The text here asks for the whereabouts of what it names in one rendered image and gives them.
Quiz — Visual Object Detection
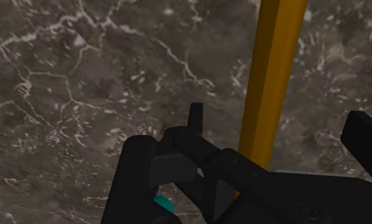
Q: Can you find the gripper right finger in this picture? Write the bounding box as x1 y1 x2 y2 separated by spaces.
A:
340 110 372 181

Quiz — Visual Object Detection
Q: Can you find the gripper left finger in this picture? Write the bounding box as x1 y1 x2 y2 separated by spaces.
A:
100 102 277 224

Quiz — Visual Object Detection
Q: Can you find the teal round object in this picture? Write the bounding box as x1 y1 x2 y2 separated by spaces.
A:
153 194 176 214

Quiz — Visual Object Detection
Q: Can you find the long yellow bar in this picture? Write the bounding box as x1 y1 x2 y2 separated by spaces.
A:
235 0 309 198

